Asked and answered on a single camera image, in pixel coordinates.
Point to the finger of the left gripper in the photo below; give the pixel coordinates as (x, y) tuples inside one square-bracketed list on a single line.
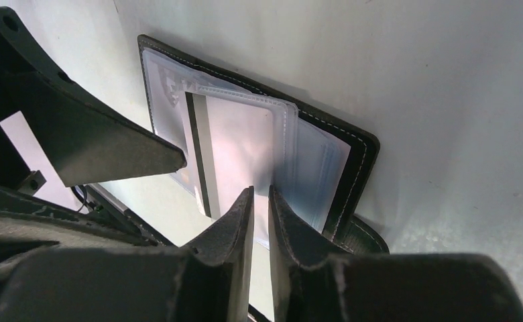
[(85, 140)]

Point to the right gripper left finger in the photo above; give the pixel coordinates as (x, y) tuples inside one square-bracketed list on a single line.
[(213, 283)]

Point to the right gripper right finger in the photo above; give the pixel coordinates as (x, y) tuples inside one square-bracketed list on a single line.
[(303, 284)]

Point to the white card with stripe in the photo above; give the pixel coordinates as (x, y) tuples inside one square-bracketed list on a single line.
[(237, 140)]

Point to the black leather card holder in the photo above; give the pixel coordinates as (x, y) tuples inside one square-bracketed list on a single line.
[(331, 164)]

